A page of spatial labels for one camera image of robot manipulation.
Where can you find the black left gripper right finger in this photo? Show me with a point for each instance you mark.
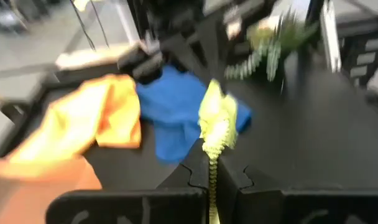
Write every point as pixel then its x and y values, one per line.
pixel 235 174

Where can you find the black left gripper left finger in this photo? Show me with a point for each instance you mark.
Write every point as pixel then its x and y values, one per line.
pixel 193 168

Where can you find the green microfiber towel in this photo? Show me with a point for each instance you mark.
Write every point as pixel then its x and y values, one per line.
pixel 217 124

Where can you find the blue microfiber towel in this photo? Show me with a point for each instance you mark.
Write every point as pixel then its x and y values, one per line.
pixel 173 109

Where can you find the orange microfiber towel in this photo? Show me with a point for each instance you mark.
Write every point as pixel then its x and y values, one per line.
pixel 114 109

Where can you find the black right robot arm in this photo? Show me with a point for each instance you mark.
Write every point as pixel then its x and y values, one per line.
pixel 182 46

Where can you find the small artificial plant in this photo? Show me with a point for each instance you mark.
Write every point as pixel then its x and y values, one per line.
pixel 270 46

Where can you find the light wooden side board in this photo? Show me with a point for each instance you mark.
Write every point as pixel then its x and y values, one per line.
pixel 92 57

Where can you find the black drawer shelf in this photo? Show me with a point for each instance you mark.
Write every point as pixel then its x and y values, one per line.
pixel 363 46

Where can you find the silver aluminium post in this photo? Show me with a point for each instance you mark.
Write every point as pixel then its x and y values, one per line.
pixel 330 37

